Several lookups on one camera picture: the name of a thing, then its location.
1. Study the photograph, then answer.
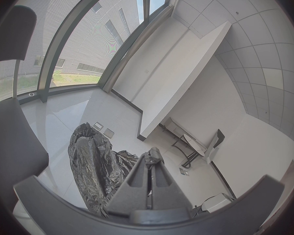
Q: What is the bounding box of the grey padded chair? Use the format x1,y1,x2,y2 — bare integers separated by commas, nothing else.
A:
0,5,57,193

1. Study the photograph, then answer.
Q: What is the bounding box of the window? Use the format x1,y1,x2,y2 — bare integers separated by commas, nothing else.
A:
0,0,174,105

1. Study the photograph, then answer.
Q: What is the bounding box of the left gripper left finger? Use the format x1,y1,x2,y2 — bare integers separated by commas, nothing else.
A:
105,153,151,217

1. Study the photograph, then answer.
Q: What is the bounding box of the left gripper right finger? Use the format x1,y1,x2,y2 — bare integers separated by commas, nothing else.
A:
151,162,193,217

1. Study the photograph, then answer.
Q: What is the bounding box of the small white oval table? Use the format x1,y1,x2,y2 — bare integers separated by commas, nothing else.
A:
172,134,209,168

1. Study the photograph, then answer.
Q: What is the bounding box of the black plastic bag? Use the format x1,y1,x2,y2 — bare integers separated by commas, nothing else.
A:
68,123,165,217

